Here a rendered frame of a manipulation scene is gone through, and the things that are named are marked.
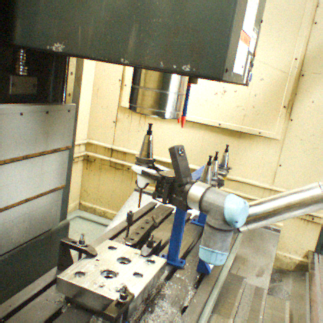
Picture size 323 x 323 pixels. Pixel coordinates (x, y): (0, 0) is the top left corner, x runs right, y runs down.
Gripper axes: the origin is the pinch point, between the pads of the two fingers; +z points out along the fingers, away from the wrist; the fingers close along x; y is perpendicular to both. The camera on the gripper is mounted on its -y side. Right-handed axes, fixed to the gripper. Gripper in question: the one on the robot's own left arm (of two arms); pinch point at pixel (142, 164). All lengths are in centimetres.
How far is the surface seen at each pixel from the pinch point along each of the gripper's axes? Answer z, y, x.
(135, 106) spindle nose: -0.4, -17.9, -7.4
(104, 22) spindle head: 7.2, -38.1, -15.2
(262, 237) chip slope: -6, 50, 100
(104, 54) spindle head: 6.0, -30.2, -14.9
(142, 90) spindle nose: -2.2, -22.6, -7.4
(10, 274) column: 40, 53, -18
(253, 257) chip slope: -9, 56, 87
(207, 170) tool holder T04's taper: -4.7, 3.9, 30.8
